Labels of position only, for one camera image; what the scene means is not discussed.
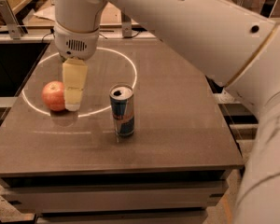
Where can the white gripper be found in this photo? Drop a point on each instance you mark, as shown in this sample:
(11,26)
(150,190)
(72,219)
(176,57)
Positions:
(76,44)

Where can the red apple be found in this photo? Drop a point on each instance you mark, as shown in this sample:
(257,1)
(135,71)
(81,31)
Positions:
(52,96)

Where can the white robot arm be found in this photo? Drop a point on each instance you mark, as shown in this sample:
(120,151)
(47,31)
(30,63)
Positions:
(237,48)

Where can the blue silver energy drink can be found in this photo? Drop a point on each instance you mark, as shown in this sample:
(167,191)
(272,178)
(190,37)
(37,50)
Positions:
(121,100)

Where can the white paper sheet left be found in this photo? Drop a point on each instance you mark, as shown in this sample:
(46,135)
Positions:
(46,13)

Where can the metal bracket post middle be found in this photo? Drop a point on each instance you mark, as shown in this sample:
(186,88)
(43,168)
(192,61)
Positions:
(126,25)

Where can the metal bracket post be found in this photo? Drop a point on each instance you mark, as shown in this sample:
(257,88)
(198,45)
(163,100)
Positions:
(9,18)
(126,25)
(246,3)

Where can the metal bracket post left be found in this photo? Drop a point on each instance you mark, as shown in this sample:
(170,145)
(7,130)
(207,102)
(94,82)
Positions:
(9,18)

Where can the metal bracket post right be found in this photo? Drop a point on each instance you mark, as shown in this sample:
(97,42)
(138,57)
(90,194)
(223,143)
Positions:
(246,3)

